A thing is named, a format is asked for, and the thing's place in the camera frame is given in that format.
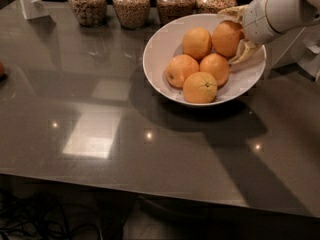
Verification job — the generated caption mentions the orange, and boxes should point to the orange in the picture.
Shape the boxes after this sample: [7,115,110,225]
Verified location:
[164,54,199,88]
[183,72,218,104]
[212,20,244,58]
[200,53,230,86]
[182,27,212,60]

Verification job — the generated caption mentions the glass jar of nuts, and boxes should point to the glass jar of nuts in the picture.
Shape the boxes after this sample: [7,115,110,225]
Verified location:
[67,0,107,27]

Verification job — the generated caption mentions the white ceramic bowl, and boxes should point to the white ceramic bowl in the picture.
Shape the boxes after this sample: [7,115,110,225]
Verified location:
[143,14,267,107]

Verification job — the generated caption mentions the white stand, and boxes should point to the white stand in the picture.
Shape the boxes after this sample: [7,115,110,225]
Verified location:
[20,0,49,20]

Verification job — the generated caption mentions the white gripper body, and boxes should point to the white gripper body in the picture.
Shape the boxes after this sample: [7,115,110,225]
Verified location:
[242,0,279,44]

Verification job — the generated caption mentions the orange front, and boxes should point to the orange front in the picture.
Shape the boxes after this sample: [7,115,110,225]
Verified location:
[183,72,218,104]

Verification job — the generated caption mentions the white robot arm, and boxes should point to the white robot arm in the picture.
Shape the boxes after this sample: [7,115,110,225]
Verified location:
[218,0,320,64]

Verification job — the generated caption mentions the cream robot base part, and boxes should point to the cream robot base part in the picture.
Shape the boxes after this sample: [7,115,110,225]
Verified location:
[268,25,320,81]

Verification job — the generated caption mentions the glass jar of grains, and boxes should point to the glass jar of grains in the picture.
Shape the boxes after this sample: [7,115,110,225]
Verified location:
[112,0,151,29]

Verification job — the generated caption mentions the black cables on floor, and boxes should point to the black cables on floor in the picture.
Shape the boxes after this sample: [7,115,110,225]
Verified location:
[0,188,103,240]

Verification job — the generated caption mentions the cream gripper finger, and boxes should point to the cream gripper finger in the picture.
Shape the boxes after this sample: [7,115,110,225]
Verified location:
[217,5,247,23]
[229,39,261,64]

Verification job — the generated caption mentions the glass jar of brown seeds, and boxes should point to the glass jar of brown seeds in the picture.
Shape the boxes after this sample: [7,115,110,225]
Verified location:
[156,0,195,25]

